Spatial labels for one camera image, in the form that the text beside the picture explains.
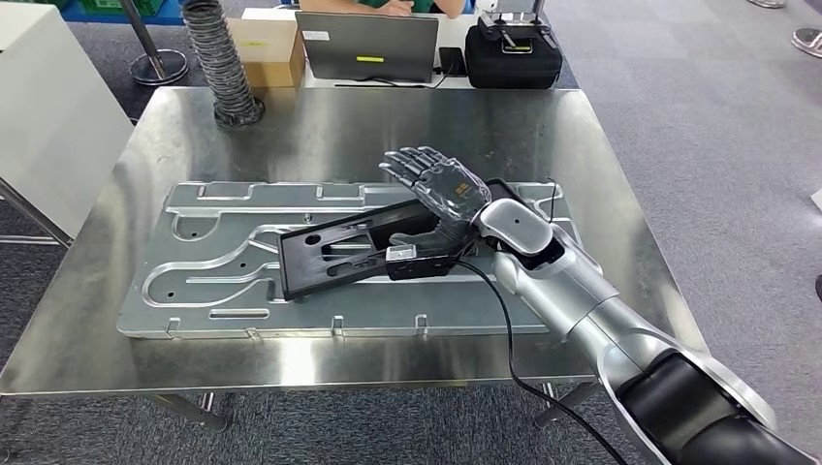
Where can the steel stanchion base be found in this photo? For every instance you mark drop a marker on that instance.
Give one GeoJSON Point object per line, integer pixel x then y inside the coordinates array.
{"type": "Point", "coordinates": [808, 43]}
{"type": "Point", "coordinates": [767, 3]}

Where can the black carrying case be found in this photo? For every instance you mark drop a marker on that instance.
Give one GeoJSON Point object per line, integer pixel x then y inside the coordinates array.
{"type": "Point", "coordinates": [514, 67]}

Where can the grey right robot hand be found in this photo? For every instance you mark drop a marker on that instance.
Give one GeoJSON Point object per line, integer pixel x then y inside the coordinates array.
{"type": "Point", "coordinates": [449, 192]}

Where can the white desk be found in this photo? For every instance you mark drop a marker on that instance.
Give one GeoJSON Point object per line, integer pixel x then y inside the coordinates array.
{"type": "Point", "coordinates": [453, 29]}

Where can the stamped metal panel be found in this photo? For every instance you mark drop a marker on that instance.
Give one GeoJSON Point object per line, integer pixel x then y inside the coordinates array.
{"type": "Point", "coordinates": [225, 301]}

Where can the white box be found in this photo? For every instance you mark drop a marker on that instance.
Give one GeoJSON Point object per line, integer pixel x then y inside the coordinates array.
{"type": "Point", "coordinates": [817, 200]}

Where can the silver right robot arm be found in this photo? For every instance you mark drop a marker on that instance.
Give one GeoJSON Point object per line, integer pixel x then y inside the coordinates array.
{"type": "Point", "coordinates": [578, 289]}

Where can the steel stanchion post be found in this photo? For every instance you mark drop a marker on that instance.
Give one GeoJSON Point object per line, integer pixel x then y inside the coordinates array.
{"type": "Point", "coordinates": [157, 67]}

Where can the white cabinet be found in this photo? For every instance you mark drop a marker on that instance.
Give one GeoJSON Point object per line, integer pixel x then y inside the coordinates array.
{"type": "Point", "coordinates": [58, 115]}

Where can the cardboard box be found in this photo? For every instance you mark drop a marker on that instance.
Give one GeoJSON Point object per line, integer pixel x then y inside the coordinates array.
{"type": "Point", "coordinates": [270, 51]}

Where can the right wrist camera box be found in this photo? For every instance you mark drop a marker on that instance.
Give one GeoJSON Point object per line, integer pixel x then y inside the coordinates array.
{"type": "Point", "coordinates": [424, 266]}

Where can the green plastic crate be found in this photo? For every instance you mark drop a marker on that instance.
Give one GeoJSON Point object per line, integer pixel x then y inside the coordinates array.
{"type": "Point", "coordinates": [119, 5]}

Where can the grey laptop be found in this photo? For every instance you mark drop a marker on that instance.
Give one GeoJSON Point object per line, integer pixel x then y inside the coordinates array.
{"type": "Point", "coordinates": [366, 38]}

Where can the blue metal shelf rack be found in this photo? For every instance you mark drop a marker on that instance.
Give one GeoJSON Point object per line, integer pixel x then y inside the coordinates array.
{"type": "Point", "coordinates": [77, 16]}

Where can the black phone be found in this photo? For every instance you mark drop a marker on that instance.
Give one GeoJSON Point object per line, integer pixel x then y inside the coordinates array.
{"type": "Point", "coordinates": [453, 62]}

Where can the stainless steel workbench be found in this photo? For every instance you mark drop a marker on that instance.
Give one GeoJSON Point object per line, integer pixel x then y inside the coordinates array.
{"type": "Point", "coordinates": [321, 128]}

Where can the black plastic plate part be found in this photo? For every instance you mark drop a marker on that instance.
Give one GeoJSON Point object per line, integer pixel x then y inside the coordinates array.
{"type": "Point", "coordinates": [302, 269]}

